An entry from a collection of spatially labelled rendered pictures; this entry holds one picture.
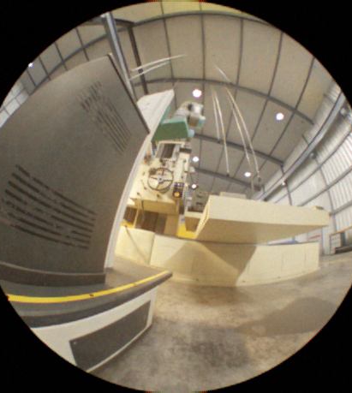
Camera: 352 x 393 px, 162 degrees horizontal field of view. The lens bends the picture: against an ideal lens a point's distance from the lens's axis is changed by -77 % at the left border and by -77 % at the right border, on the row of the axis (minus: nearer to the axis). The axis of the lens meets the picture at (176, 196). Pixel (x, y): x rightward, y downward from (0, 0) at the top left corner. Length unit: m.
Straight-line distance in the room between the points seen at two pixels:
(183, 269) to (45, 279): 1.57
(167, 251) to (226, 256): 0.79
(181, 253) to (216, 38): 8.30
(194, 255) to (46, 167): 1.64
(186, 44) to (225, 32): 2.11
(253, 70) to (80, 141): 7.79
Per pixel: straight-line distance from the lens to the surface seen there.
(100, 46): 10.09
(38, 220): 0.24
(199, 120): 1.08
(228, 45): 7.78
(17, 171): 0.23
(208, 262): 1.70
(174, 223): 2.35
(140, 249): 1.80
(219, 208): 0.55
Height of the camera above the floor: 0.46
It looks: 23 degrees up
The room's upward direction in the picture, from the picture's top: 10 degrees clockwise
